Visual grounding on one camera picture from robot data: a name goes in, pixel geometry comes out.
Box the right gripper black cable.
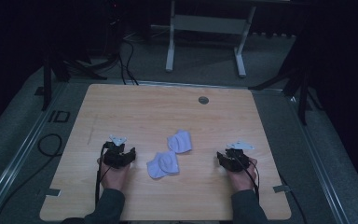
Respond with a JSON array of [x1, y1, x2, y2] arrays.
[[234, 151, 261, 201]]

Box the thin black floor cable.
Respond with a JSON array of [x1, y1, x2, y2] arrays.
[[278, 173, 308, 224]]

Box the white metal desk frame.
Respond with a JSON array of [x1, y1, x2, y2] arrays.
[[165, 0, 258, 78]]

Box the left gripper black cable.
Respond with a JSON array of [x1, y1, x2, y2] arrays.
[[94, 145, 110, 207]]

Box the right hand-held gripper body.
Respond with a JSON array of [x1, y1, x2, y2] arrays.
[[222, 140, 256, 174]]

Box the black cables on floor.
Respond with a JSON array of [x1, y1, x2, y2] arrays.
[[117, 38, 140, 86]]

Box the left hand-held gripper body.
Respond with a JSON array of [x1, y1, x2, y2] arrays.
[[102, 133, 131, 170]]

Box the metal floor rail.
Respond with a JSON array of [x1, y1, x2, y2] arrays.
[[0, 81, 68, 222], [287, 94, 352, 224]]

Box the person's left hand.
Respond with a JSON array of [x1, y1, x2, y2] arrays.
[[96, 155, 132, 192]]

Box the black tripod stand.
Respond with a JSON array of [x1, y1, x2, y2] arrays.
[[41, 43, 108, 112], [247, 59, 323, 127]]

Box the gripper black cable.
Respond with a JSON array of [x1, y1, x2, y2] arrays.
[[94, 145, 110, 207], [234, 151, 261, 201]]

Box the grey tape strip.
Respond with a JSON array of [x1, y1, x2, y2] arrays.
[[272, 184, 293, 194]]

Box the person's right hand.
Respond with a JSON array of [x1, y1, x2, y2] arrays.
[[226, 157, 259, 193]]

